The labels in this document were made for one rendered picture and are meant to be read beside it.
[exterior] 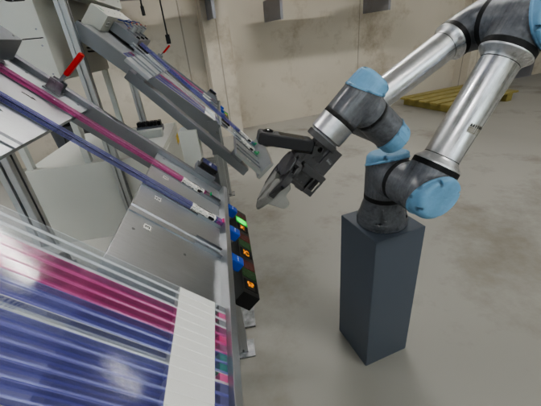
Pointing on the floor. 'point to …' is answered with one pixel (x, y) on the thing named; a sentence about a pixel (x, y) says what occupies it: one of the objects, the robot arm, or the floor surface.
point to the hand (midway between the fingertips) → (258, 202)
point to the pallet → (442, 98)
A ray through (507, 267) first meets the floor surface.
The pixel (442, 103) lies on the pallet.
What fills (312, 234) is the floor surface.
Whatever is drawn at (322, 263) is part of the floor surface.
